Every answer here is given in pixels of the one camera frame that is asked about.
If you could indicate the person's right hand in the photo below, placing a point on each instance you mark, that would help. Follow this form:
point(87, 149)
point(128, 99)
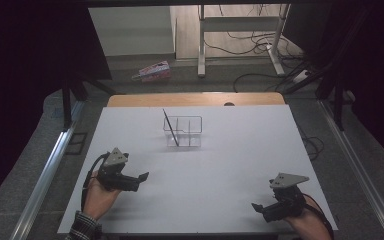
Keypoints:
point(306, 221)

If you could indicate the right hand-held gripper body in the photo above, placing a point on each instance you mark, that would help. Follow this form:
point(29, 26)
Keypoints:
point(288, 203)

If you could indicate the white power strip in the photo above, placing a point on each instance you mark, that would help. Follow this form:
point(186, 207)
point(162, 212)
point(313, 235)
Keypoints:
point(300, 76)

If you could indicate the thin black pen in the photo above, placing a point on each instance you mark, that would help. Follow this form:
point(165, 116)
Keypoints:
point(171, 128)

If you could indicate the black metal stand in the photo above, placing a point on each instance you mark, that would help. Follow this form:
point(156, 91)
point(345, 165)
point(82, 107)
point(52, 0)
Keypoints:
point(66, 100)
point(338, 103)

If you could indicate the white cabinet panel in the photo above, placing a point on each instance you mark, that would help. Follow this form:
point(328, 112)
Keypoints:
point(131, 31)

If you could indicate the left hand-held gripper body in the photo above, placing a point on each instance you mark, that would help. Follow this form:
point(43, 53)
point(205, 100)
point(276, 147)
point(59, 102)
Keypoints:
point(113, 178)

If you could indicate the black rectangular floor frame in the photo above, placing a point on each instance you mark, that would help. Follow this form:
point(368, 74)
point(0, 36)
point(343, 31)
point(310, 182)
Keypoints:
point(76, 143)

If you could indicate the white metal desk frame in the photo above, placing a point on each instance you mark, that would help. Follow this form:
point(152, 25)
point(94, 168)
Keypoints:
point(201, 40)

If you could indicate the aluminium rail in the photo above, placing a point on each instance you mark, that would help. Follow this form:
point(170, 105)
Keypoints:
point(360, 170)
point(43, 176)

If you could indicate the person's left hand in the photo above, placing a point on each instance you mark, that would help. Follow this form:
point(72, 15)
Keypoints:
point(98, 200)

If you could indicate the pink patterned packet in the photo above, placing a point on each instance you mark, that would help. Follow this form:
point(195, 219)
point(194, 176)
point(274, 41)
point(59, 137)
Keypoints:
point(153, 72)

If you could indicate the white table cover board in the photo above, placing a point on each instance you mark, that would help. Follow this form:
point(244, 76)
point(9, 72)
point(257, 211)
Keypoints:
point(196, 186)

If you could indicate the clear plastic organizer box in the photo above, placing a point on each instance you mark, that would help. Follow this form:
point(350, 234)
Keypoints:
point(188, 131)

